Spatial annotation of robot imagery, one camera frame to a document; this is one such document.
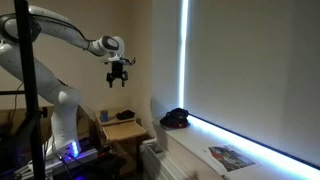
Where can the grey roller blind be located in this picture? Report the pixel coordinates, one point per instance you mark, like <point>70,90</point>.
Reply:
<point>253,73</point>

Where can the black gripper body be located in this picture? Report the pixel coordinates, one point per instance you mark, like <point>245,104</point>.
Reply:
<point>117,70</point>

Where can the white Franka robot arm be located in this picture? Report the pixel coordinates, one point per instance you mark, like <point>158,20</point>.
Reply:
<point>60,100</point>

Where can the navy baseball cap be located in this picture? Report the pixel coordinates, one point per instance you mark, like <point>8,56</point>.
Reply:
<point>175,119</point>

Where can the black camera stand pole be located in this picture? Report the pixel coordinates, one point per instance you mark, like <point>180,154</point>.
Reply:
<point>25,50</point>

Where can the colourful magazine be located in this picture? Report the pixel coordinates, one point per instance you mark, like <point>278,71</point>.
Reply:
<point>230,158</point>

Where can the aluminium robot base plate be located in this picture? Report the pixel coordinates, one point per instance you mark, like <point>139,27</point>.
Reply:
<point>83,156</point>

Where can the photo card on radiator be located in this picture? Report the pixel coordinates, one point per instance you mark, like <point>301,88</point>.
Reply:
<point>156,149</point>

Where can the blue container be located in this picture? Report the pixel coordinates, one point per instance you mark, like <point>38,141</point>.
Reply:
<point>104,116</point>

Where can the light wooden cabinet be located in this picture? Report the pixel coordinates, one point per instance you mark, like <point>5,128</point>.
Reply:
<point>110,124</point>

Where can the white wall radiator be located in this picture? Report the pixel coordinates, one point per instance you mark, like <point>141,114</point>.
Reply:
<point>160,163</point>

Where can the black bundled object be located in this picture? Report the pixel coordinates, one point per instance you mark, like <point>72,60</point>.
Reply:
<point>125,114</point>

